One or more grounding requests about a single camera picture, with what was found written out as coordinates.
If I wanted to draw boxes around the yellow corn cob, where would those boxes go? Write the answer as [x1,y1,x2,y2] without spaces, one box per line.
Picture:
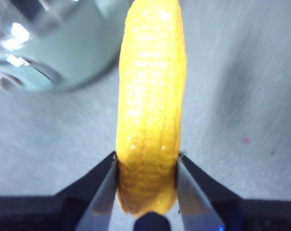
[115,0,187,216]

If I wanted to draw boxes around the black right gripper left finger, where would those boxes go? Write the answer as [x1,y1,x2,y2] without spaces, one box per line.
[0,151,119,231]

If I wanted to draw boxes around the sage green electric cooking pot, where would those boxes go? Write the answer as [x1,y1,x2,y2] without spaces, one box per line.
[0,0,133,94]

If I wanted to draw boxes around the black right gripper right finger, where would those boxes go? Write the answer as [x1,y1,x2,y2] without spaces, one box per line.
[174,151,291,231]

